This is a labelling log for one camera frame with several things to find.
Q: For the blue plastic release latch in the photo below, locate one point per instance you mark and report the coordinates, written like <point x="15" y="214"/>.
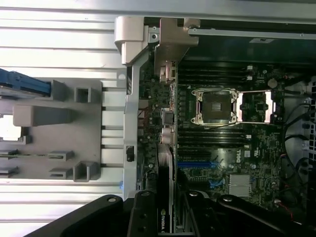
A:
<point x="120" y="185"/>

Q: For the metal drive cage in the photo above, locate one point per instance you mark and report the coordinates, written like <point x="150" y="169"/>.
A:
<point x="311" y="138"/>

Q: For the silver CPU chip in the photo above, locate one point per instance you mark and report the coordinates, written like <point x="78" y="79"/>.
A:
<point x="10" y="128"/>

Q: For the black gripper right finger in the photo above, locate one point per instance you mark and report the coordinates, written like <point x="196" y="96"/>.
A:
<point x="200" y="217"/>

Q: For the blue expansion slot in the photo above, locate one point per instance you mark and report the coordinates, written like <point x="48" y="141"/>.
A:
<point x="195" y="164"/>

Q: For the silver coin battery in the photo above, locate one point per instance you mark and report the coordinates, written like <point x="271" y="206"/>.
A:
<point x="272" y="82"/>

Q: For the green motherboard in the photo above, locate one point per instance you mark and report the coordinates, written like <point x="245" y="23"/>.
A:
<point x="261" y="148"/>

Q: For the grey plastic parts rack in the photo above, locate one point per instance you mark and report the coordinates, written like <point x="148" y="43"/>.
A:
<point x="81" y="138"/>

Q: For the silver socket cover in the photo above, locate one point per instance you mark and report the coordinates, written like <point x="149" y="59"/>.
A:
<point x="256" y="106"/>

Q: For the open grey PC case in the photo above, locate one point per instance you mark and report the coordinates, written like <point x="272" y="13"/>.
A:
<point x="130" y="111"/>

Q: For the CPU socket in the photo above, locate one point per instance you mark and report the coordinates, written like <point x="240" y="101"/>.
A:
<point x="214" y="107"/>

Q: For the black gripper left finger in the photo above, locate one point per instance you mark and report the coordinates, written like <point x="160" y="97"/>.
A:
<point x="144" y="217"/>

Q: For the green RAM stick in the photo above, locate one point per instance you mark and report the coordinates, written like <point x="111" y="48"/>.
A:
<point x="24" y="155"/>

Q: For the silver chipset heatsink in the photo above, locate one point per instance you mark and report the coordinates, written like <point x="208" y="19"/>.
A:
<point x="239" y="185"/>

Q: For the hard disk in blue carrier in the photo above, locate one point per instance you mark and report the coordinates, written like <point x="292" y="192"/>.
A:
<point x="24" y="82"/>

